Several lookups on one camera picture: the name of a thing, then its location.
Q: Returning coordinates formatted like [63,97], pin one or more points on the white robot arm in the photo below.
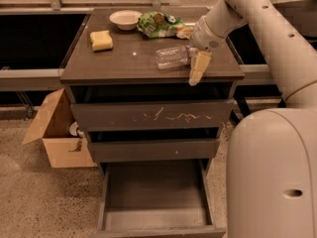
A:
[271,174]

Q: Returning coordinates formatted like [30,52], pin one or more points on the dark brown drawer cabinet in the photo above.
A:
[128,74]

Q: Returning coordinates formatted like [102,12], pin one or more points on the top cabinet drawer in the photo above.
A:
[151,115]

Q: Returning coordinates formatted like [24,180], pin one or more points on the black rolling stand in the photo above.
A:
[244,110]

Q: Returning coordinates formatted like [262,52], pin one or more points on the white cup in box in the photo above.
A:
[74,130]

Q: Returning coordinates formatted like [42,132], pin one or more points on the open cardboard box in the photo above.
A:
[51,126]

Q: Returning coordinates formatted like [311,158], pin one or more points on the white paper bowl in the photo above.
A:
[125,20]

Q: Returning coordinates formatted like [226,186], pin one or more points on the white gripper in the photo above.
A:
[202,36]

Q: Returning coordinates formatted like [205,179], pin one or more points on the green snack bag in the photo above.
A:
[159,25]

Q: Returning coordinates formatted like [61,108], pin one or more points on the clear plastic water bottle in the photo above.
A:
[175,57]

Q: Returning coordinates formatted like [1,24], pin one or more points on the yellow sponge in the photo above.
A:
[101,41]

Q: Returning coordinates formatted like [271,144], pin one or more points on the open bottom cabinet drawer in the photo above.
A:
[157,199]

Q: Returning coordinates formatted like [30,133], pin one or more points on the middle cabinet drawer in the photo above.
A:
[112,152]

